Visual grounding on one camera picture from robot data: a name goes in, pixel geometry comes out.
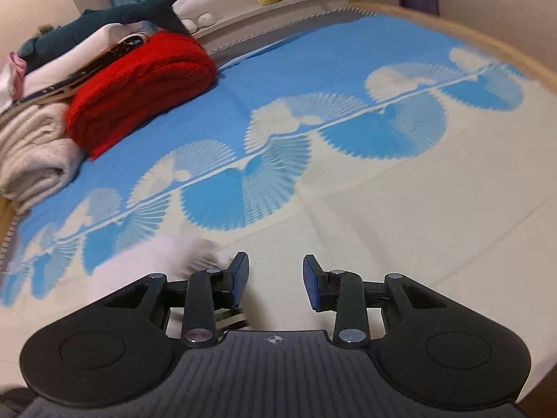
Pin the black white striped sock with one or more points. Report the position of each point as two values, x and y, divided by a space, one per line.
174 257

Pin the white plush toy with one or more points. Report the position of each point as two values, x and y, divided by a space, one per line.
193 11

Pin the blue cream printed blanket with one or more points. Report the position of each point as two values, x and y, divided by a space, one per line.
348 183

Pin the dark shark plush toy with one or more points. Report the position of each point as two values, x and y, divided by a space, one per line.
108 17

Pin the white folded garment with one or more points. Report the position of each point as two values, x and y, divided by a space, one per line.
56 61

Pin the red folded sweater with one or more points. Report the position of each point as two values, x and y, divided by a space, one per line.
143 91

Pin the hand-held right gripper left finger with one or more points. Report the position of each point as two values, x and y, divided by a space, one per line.
239 281

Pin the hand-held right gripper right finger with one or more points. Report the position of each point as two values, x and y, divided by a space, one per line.
311 285

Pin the pink cloth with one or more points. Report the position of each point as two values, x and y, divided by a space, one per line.
18 69

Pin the beige folded blanket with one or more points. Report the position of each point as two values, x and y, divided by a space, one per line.
35 156

